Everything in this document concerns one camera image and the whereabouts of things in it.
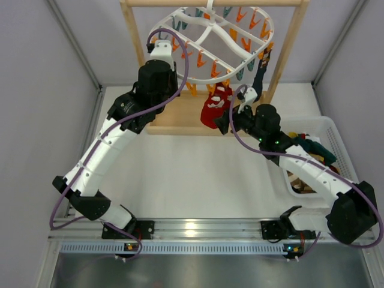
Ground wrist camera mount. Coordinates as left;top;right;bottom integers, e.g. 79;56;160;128
237;88;258;114
146;40;173;67

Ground red sock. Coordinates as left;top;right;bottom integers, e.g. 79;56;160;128
200;82;233;130

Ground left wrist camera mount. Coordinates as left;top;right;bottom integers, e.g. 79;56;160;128
146;40;173;67

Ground purple cable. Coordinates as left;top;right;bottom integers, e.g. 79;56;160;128
49;28;190;262
229;83;384;262

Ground black sock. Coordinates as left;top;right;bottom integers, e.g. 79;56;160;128
252;49;271;102

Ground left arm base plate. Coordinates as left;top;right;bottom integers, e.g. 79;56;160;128
101;220;155;241

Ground aluminium rail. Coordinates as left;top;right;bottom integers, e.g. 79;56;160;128
47;218;376;241

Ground teal sock in basket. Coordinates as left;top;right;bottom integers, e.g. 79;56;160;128
293;134;337;166

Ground grey slotted cable duct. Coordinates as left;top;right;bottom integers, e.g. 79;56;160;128
60;242;300;255

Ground white plastic basket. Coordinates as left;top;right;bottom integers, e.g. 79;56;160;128
274;116;361;197

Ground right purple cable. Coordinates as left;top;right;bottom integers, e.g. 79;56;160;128
229;83;384;262

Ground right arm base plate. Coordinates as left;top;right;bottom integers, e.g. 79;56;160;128
260;220;317;240

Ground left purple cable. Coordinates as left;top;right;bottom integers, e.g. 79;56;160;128
49;28;190;262

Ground wooden hanger stand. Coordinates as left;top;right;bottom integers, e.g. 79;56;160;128
120;1;309;136

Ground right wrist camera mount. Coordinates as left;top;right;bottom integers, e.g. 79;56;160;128
237;88;258;114

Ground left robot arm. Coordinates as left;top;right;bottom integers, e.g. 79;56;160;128
53;59;179;233

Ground white oval clip hanger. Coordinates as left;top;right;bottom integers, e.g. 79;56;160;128
151;1;275;85

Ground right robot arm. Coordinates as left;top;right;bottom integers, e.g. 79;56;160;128
214;104;383;245

